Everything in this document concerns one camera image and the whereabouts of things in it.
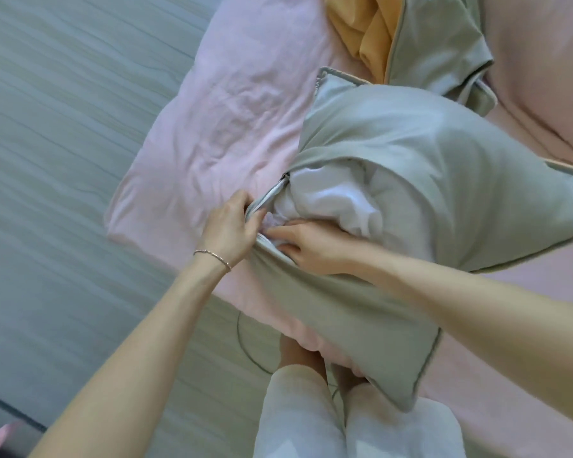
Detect person's right hand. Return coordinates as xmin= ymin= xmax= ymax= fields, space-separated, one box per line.
xmin=265 ymin=219 xmax=366 ymax=277

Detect white cushion insert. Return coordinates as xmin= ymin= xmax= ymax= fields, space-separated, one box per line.
xmin=260 ymin=164 xmax=388 ymax=249

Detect person's left forearm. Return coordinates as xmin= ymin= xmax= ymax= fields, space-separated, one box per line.
xmin=28 ymin=254 xmax=232 ymax=458

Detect black chair base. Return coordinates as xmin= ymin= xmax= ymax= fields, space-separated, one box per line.
xmin=0 ymin=388 xmax=47 ymax=433

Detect thin gold bracelet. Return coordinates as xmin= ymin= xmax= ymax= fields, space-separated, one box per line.
xmin=192 ymin=249 xmax=233 ymax=274

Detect person's left hand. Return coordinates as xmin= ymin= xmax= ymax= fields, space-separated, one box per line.
xmin=194 ymin=189 xmax=267 ymax=272

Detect thin dark cable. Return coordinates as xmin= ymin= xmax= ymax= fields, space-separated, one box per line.
xmin=235 ymin=309 xmax=274 ymax=376

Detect grey-green cushion cover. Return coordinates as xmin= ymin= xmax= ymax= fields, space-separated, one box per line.
xmin=323 ymin=0 xmax=499 ymax=116
xmin=246 ymin=66 xmax=573 ymax=414

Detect pink duvet with white ruffle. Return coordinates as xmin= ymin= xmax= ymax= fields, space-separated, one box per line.
xmin=477 ymin=0 xmax=573 ymax=169

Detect person's right forearm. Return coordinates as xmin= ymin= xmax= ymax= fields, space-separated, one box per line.
xmin=348 ymin=242 xmax=573 ymax=433

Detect pink bed sheet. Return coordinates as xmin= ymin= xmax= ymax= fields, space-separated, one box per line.
xmin=103 ymin=0 xmax=573 ymax=458

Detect person's white trousers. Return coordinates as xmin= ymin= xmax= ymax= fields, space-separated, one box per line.
xmin=251 ymin=364 xmax=467 ymax=458

